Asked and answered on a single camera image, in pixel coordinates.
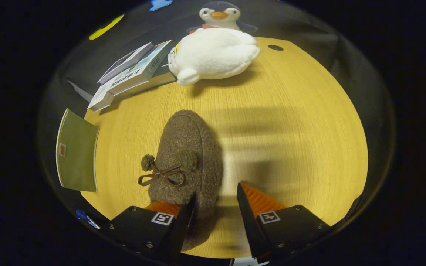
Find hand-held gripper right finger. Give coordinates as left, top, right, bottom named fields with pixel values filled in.
left=236, top=182, right=332, bottom=263

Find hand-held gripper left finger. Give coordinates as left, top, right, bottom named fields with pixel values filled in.
left=100, top=198, right=197, bottom=263

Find brown fuzzy shoe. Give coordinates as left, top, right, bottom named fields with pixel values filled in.
left=138, top=109, right=224, bottom=252

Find green fabric storage box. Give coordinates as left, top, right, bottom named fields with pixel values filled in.
left=56, top=108, right=99, bottom=192

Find blue and white floor item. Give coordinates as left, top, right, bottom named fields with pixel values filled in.
left=75, top=209, right=101, bottom=230

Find light blue cover book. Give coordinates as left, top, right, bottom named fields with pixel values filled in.
left=108, top=40, right=173, bottom=96

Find white book with night photo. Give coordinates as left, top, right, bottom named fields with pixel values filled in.
left=98, top=42, right=154, bottom=85

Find white duck plush toy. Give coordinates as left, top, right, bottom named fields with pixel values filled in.
left=168, top=28, right=260, bottom=86

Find penguin plush toy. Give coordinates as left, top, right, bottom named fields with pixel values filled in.
left=186, top=1, right=258, bottom=34

